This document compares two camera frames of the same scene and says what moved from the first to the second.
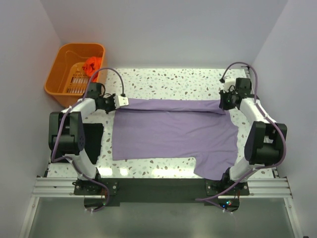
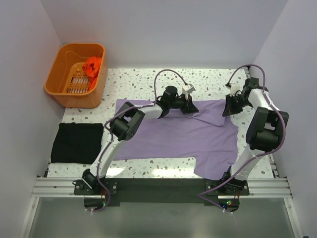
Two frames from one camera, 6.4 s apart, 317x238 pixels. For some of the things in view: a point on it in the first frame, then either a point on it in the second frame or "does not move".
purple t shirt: x=155 y=129 does not move
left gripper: x=113 y=108 -> x=188 y=108
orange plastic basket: x=67 y=81 does not move
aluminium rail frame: x=271 y=187 does not move
